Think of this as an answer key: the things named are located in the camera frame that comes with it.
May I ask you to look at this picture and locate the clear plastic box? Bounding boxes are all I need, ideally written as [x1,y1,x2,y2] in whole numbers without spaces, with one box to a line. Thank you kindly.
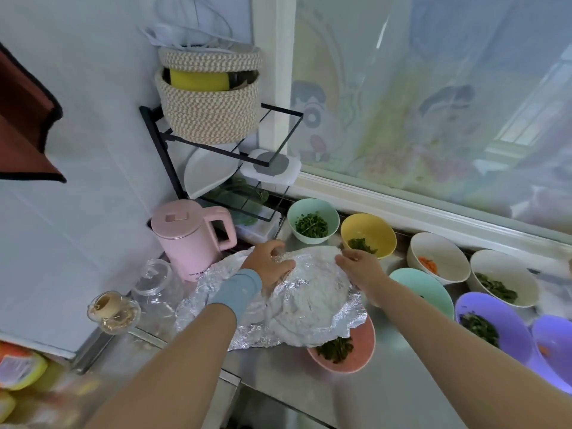
[234,210,285,247]

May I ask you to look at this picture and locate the purple bowl carrot pieces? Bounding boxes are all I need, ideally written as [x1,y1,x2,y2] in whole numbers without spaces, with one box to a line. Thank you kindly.
[527,315,572,394]

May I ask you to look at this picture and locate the pink electric kettle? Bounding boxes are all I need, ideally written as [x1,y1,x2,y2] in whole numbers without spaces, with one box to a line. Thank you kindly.
[150,199,238,282]

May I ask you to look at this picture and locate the mint green bowl green beans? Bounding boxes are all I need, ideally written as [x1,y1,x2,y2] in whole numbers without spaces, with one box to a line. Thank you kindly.
[287,198,341,245]

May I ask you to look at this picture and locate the person's right hand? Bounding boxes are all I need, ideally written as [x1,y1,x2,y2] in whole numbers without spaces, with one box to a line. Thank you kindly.
[336,245,391,291]

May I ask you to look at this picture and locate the light blue wristband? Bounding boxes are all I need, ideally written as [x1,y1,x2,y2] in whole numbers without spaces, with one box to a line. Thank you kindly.
[207,269,264,322]

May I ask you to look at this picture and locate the yellow orange packet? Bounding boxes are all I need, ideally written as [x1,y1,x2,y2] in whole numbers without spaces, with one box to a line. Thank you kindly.
[0,342,50,392]

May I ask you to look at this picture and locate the woven rope basket lid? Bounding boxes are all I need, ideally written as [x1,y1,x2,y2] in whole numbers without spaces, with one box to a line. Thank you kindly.
[158,44,266,75]

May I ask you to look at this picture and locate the clear glass jar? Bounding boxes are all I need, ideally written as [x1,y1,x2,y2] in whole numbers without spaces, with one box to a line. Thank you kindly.
[131,258,186,320]

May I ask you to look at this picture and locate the pink bowl with greens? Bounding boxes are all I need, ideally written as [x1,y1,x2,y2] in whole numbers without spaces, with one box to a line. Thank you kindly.
[306,315,377,374]

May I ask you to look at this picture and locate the window with cartoon film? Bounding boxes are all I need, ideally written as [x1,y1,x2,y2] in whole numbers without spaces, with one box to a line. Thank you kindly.
[252,0,572,265]

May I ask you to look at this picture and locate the person's left hand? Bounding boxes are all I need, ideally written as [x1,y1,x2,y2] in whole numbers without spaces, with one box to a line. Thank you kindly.
[241,241,296,296]

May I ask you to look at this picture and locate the woven rope basket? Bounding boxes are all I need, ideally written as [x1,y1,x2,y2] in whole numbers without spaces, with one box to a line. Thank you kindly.
[154,69,264,147]

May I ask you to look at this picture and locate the black metal rack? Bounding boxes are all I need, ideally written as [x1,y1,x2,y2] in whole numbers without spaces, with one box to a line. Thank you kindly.
[139,102,305,227]

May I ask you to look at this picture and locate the person's left forearm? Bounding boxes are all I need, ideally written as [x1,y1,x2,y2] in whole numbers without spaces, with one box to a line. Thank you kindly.
[85,303,238,429]

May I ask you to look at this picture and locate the purple bowl chopped greens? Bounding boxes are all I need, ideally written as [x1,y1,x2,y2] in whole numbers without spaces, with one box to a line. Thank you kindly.
[455,292,536,365]

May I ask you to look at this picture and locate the white bowl carrot pieces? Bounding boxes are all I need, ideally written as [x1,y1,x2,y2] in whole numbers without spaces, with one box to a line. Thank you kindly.
[406,231,471,285]

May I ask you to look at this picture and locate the stainless steel countertop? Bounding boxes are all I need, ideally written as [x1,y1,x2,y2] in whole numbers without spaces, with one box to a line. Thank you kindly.
[71,223,572,429]

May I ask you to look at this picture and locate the person's right forearm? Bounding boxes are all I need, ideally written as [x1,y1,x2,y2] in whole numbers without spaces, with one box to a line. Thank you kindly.
[371,276,572,429]

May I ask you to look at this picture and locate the yellow bowl with greens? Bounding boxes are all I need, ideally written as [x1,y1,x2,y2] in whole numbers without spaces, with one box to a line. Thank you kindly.
[340,212,398,260]

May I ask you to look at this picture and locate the mint green bowl chopped greens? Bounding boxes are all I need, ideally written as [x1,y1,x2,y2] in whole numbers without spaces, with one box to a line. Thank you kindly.
[388,267,455,320]

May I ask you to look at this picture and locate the yellow item in basket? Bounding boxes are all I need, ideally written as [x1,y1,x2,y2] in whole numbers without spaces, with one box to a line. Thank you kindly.
[170,69,232,93]

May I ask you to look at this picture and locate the foil-covered bowl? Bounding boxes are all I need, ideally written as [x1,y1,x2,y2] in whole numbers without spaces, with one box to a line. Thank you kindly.
[254,245,369,347]

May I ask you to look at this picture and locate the white plate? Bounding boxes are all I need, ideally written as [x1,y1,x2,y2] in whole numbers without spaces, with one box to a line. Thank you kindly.
[183,142,244,200]

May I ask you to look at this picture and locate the beige bowl with greens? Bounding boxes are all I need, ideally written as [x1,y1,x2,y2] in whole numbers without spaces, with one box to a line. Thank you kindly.
[469,249,541,308]

